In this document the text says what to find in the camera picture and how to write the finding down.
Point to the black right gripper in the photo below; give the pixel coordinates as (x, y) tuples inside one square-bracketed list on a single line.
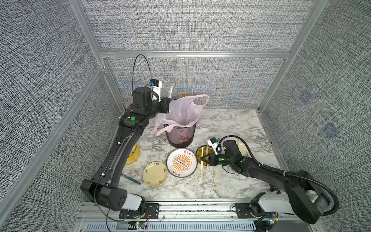
[(211, 159)]

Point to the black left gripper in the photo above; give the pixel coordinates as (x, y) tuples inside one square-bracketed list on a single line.
[(165, 103)]

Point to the clear chopstick wrapper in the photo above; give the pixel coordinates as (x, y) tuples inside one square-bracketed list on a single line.
[(170, 92)]

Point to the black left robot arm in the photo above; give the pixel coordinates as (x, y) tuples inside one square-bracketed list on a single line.
[(103, 188)]

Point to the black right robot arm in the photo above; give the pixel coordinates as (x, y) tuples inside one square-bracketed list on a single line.
[(308, 198)]

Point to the yellow dark patterned small plate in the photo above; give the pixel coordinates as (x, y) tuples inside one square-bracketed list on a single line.
[(203, 152)]

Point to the white plate with orange sunburst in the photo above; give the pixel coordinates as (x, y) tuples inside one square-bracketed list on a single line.
[(181, 163)]

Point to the cream plate with black patch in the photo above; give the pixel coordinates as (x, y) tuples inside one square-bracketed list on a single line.
[(243, 149)]

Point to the black mesh trash bin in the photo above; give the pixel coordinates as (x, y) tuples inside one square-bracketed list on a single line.
[(181, 136)]

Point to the pink plastic bin bag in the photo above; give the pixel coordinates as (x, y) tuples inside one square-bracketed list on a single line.
[(184, 113)]

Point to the yellow bamboo steamer basket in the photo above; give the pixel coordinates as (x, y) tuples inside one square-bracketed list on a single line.
[(134, 155)]

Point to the cream small plate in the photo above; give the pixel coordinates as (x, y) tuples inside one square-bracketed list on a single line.
[(155, 174)]

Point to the small green object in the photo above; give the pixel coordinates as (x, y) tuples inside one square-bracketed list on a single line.
[(131, 179)]

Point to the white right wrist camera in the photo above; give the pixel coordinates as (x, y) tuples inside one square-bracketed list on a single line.
[(214, 143)]

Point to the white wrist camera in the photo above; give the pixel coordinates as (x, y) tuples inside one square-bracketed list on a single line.
[(214, 143), (155, 86)]

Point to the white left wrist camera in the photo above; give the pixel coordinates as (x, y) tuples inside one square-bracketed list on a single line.
[(155, 86)]

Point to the aluminium enclosure frame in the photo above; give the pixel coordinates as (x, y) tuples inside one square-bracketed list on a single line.
[(291, 76)]

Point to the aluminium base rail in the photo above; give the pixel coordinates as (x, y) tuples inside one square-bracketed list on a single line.
[(174, 215)]

